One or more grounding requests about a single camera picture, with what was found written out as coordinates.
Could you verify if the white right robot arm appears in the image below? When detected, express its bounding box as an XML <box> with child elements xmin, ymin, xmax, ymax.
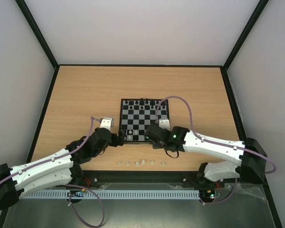
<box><xmin>144</xmin><ymin>123</ymin><xmax>267</xmax><ymax>186</ymax></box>

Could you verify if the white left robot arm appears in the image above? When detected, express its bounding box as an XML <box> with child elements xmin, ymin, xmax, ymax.
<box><xmin>0</xmin><ymin>128</ymin><xmax>125</xmax><ymax>210</ymax></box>

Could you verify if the green circuit board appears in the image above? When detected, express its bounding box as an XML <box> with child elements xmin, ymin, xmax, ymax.
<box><xmin>205</xmin><ymin>188</ymin><xmax>222</xmax><ymax>199</ymax></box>

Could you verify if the black and silver chessboard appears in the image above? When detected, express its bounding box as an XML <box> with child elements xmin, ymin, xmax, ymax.
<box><xmin>119</xmin><ymin>98</ymin><xmax>170</xmax><ymax>144</ymax></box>

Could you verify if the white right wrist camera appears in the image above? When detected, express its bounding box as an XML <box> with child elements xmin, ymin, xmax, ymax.
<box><xmin>158</xmin><ymin>118</ymin><xmax>171</xmax><ymax>131</ymax></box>

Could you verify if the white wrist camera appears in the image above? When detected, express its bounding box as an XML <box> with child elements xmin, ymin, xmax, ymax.
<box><xmin>158</xmin><ymin>118</ymin><xmax>171</xmax><ymax>131</ymax></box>
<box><xmin>100</xmin><ymin>117</ymin><xmax>114</xmax><ymax>131</ymax></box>

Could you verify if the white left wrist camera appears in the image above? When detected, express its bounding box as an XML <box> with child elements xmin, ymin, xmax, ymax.
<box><xmin>100</xmin><ymin>117</ymin><xmax>114</xmax><ymax>131</ymax></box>

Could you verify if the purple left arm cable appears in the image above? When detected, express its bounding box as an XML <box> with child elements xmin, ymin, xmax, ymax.
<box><xmin>0</xmin><ymin>116</ymin><xmax>103</xmax><ymax>202</ymax></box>

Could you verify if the black mounting rail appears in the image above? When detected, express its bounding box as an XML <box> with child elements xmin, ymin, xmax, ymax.
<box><xmin>83</xmin><ymin>171</ymin><xmax>204</xmax><ymax>189</ymax></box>

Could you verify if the light blue slotted cable duct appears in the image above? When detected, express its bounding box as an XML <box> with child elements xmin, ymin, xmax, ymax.
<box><xmin>24</xmin><ymin>190</ymin><xmax>200</xmax><ymax>200</ymax></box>

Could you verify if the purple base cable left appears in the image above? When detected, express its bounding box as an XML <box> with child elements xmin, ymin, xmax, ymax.
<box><xmin>61</xmin><ymin>184</ymin><xmax>106</xmax><ymax>228</ymax></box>

